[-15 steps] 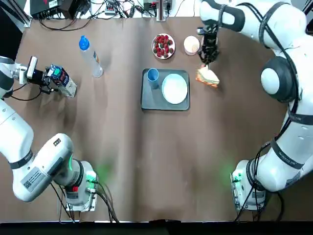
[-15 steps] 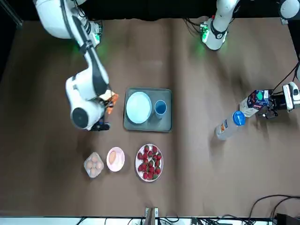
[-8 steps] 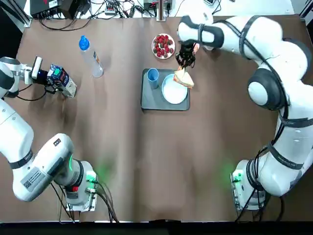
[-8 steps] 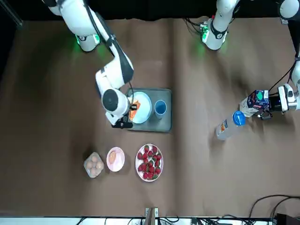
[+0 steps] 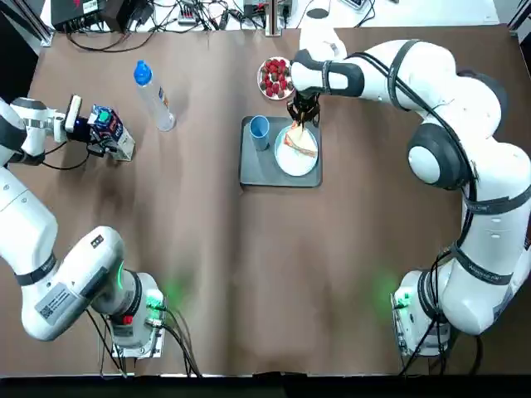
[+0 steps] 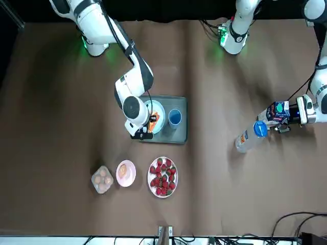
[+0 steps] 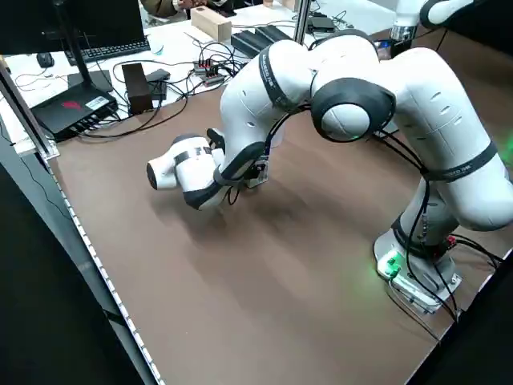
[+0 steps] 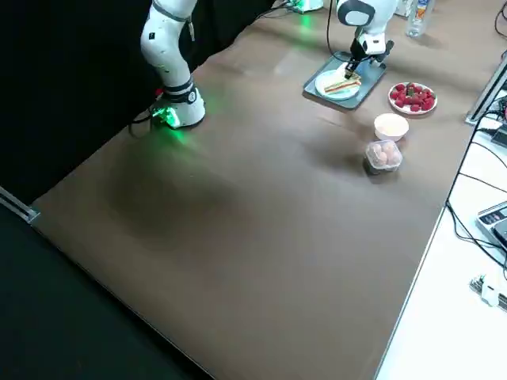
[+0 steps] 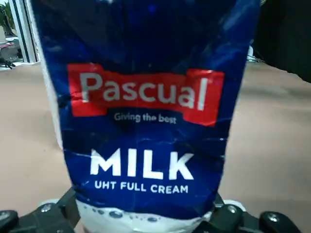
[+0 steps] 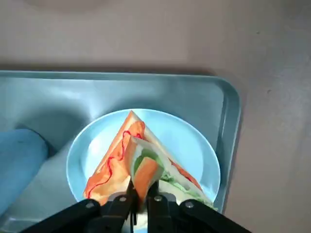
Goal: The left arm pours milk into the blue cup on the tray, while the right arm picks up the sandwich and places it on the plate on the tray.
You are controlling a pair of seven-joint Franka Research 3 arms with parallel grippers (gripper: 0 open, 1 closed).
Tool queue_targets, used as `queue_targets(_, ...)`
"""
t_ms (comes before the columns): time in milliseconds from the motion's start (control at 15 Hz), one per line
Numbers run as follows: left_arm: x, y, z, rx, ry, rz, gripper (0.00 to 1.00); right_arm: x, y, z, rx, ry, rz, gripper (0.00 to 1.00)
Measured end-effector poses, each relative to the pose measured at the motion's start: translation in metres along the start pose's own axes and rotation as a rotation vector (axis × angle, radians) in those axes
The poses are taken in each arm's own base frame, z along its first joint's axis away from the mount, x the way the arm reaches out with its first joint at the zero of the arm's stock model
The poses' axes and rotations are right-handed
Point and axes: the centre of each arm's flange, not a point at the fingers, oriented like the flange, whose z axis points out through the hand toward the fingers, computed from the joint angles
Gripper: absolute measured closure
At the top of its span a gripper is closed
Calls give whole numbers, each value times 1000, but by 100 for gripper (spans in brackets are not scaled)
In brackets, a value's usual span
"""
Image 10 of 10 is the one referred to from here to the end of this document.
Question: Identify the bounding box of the light blue plate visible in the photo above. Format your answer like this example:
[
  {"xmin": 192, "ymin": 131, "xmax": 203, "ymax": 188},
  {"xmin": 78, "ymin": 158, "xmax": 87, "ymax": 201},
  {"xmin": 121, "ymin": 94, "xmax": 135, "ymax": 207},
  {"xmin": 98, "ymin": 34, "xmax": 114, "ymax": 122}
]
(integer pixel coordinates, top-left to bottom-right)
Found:
[{"xmin": 66, "ymin": 108, "xmax": 221, "ymax": 210}]

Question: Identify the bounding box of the triangular toy sandwich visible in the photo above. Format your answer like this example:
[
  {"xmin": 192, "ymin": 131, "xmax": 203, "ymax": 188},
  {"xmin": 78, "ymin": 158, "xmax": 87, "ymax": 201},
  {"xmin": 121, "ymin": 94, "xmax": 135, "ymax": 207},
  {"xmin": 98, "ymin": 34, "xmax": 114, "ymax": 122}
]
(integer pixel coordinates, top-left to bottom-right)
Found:
[{"xmin": 83, "ymin": 110, "xmax": 216, "ymax": 211}]

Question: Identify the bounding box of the grey tray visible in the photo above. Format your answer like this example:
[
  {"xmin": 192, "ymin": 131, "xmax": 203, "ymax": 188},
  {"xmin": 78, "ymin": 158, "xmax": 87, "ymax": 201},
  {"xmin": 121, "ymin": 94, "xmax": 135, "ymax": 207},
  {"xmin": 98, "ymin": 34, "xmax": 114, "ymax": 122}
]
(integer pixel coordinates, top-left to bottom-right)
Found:
[{"xmin": 0, "ymin": 70, "xmax": 242, "ymax": 233}]

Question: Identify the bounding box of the blue cup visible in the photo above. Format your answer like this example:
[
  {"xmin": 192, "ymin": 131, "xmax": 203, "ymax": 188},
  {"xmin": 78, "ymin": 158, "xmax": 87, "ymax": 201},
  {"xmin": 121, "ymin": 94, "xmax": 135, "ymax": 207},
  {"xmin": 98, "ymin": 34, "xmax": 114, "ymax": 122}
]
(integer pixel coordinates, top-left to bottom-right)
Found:
[{"xmin": 0, "ymin": 128, "xmax": 49, "ymax": 212}]

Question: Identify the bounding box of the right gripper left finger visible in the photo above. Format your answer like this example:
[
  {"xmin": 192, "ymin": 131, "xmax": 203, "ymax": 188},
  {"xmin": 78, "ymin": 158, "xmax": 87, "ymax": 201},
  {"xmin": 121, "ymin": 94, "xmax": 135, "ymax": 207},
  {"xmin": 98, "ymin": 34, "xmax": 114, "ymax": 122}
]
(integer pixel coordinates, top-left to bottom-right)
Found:
[{"xmin": 17, "ymin": 178, "xmax": 140, "ymax": 233}]

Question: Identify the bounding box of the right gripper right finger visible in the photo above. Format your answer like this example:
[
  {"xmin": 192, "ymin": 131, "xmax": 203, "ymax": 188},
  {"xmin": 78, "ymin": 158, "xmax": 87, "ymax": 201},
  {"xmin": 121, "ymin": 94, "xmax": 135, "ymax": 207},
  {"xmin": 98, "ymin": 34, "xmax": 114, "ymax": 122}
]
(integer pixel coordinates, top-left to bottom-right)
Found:
[{"xmin": 146, "ymin": 181, "xmax": 252, "ymax": 233}]

